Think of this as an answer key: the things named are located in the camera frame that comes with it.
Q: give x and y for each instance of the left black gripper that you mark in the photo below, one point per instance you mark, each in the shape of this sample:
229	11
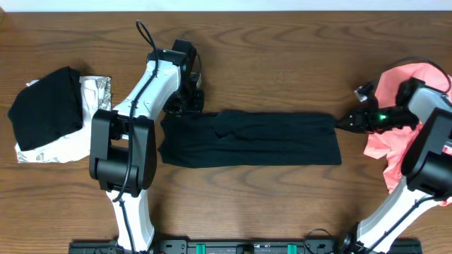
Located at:
196	107

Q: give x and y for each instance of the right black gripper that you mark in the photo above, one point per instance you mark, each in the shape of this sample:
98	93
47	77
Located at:
359	121

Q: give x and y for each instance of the black t-shirt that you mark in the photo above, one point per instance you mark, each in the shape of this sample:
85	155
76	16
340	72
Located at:
235	138

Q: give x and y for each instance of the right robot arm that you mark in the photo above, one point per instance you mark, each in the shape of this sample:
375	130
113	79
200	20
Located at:
426	168

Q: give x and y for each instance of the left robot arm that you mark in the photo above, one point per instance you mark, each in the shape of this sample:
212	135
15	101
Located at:
123	153

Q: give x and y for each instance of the pink t-shirt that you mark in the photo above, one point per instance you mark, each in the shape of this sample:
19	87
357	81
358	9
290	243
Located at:
395	143

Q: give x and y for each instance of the white patterned folded garment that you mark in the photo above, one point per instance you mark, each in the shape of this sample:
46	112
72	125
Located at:
96	94

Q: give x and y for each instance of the folded black garment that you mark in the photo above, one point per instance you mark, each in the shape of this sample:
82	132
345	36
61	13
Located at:
48	109

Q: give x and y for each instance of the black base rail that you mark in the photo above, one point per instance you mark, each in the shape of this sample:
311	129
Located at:
321	246

